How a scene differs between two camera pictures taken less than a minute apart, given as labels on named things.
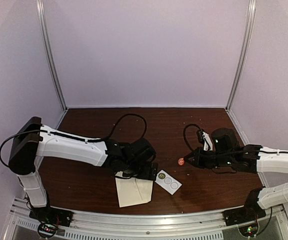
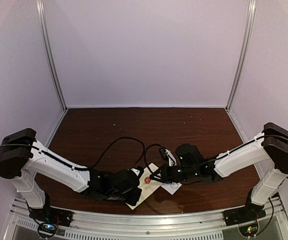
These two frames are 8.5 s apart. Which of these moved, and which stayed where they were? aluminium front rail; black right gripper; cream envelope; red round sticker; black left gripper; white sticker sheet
Moved: black right gripper; cream envelope; red round sticker; black left gripper
Stayed: white sticker sheet; aluminium front rail
